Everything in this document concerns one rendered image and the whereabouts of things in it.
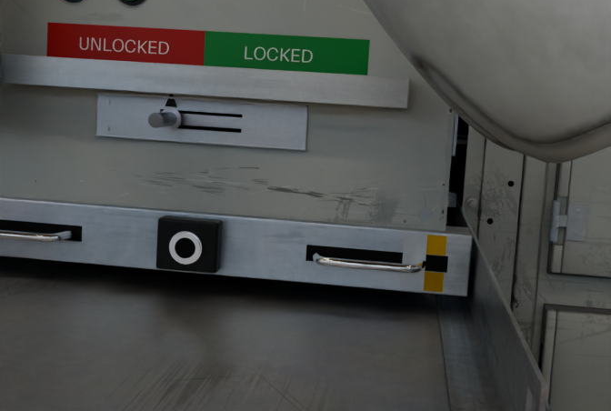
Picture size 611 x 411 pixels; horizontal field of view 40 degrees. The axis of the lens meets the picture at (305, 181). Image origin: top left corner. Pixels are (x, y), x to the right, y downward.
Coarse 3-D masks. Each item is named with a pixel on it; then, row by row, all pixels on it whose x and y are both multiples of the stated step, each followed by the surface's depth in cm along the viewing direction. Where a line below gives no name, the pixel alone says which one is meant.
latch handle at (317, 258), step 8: (312, 256) 81; (320, 256) 78; (320, 264) 78; (328, 264) 78; (336, 264) 78; (344, 264) 78; (352, 264) 78; (360, 264) 78; (368, 264) 77; (376, 264) 77; (384, 264) 77; (392, 264) 77; (400, 264) 77; (408, 264) 78; (416, 264) 78; (424, 264) 79; (408, 272) 77
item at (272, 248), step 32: (0, 224) 86; (32, 224) 85; (64, 224) 85; (96, 224) 84; (128, 224) 84; (224, 224) 83; (256, 224) 82; (288, 224) 82; (320, 224) 82; (352, 224) 82; (32, 256) 85; (64, 256) 85; (96, 256) 85; (128, 256) 84; (224, 256) 83; (256, 256) 83; (288, 256) 82; (352, 256) 82; (384, 256) 81; (448, 256) 80; (384, 288) 81; (448, 288) 81
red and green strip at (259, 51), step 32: (64, 32) 84; (96, 32) 84; (128, 32) 83; (160, 32) 83; (192, 32) 82; (224, 32) 82; (192, 64) 83; (224, 64) 82; (256, 64) 82; (288, 64) 82; (320, 64) 81; (352, 64) 81
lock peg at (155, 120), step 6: (168, 102) 83; (174, 102) 83; (168, 108) 83; (174, 108) 83; (156, 114) 78; (162, 114) 79; (168, 114) 81; (174, 114) 83; (150, 120) 78; (156, 120) 78; (162, 120) 78; (168, 120) 80; (174, 120) 82; (180, 120) 83; (156, 126) 78; (162, 126) 80; (168, 126) 83; (174, 126) 83
